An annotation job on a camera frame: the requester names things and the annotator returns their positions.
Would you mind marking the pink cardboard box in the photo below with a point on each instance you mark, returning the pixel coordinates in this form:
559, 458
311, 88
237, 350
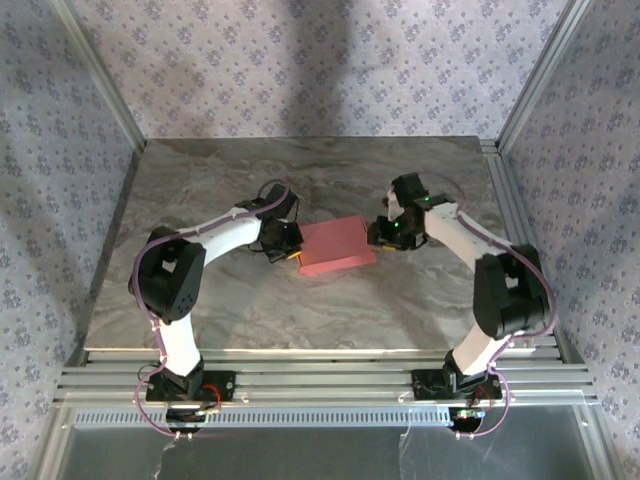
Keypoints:
335, 245

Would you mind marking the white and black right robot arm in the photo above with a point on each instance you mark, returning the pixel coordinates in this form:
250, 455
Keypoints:
460, 225

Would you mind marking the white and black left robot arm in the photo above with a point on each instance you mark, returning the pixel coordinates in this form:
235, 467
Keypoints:
225, 235

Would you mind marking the black controller board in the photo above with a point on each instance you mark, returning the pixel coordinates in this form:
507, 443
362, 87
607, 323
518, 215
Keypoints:
467, 417
182, 416

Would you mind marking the grey metal panel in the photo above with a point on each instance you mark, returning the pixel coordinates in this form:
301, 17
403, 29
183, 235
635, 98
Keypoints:
300, 455

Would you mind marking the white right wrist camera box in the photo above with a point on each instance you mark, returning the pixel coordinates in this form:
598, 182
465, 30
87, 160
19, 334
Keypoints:
395, 205

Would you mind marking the aluminium side rail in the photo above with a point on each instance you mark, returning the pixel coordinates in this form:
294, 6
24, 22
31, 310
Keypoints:
497, 175

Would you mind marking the aluminium rail bed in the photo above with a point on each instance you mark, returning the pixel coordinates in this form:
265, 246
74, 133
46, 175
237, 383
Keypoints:
320, 375

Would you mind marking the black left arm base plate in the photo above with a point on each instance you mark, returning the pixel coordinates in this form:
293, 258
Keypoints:
220, 376

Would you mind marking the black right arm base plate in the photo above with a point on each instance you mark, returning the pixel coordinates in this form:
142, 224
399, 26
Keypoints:
422, 392

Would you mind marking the aluminium frame post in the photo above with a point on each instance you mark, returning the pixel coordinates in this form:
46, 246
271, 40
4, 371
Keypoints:
542, 75
102, 75

